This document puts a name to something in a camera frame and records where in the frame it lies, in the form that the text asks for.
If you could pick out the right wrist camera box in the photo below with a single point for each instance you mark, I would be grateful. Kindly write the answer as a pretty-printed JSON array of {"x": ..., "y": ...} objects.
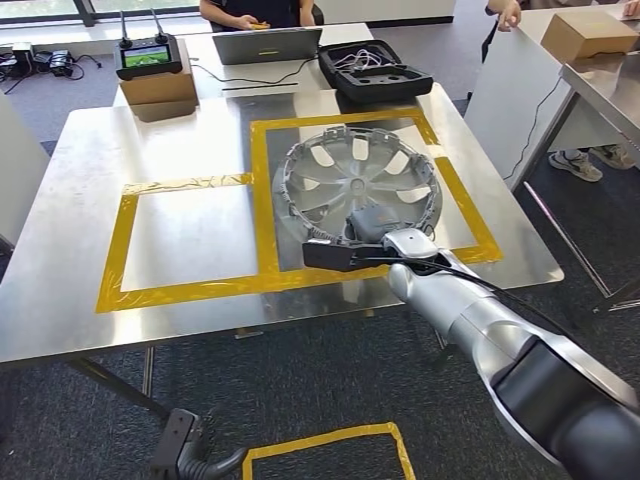
[{"x": 330, "y": 255}]

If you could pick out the steel workbench table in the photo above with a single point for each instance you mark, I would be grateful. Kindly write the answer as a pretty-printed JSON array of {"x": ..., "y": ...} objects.
[{"x": 75, "y": 232}]

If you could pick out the white cabinet panel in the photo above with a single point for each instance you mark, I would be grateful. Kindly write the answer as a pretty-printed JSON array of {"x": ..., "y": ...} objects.
[{"x": 510, "y": 99}]

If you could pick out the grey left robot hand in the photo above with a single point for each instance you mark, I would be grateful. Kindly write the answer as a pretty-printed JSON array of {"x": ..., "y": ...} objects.
[{"x": 198, "y": 457}]

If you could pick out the black flat item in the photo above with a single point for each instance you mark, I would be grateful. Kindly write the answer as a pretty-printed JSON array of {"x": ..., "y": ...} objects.
[{"x": 404, "y": 83}]

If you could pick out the steel table with white panel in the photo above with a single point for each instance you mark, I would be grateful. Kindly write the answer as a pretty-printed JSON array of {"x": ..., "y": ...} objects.
[{"x": 20, "y": 166}]

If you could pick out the person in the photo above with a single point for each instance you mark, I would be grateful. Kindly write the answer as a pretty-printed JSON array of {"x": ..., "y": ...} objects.
[
  {"x": 225, "y": 13},
  {"x": 575, "y": 166}
]

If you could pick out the silver floor socket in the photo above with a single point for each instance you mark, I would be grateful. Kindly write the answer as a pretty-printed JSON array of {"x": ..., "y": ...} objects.
[{"x": 249, "y": 333}]

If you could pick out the black remote controller with screen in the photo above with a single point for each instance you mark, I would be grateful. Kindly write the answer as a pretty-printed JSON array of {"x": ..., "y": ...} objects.
[{"x": 147, "y": 58}]

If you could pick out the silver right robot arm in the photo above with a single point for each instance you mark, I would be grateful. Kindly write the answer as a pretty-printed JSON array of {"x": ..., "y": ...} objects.
[{"x": 450, "y": 298}]

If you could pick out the grey laptop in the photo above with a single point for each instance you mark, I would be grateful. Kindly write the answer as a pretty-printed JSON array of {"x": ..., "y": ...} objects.
[{"x": 267, "y": 46}]

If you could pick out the white desk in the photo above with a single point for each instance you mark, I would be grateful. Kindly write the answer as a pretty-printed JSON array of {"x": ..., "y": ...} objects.
[{"x": 210, "y": 89}]

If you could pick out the yellow tape rectangle, crinkled strip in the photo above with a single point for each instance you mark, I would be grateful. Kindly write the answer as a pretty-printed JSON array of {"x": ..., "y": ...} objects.
[{"x": 118, "y": 252}]

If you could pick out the silver wheel hubcap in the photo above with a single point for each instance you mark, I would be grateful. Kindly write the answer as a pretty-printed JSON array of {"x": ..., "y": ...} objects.
[{"x": 358, "y": 179}]

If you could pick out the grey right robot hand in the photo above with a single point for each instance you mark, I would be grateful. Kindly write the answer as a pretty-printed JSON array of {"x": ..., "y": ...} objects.
[{"x": 375, "y": 222}]

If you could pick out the small orange item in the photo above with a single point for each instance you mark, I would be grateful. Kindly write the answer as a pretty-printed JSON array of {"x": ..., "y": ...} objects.
[{"x": 259, "y": 26}]

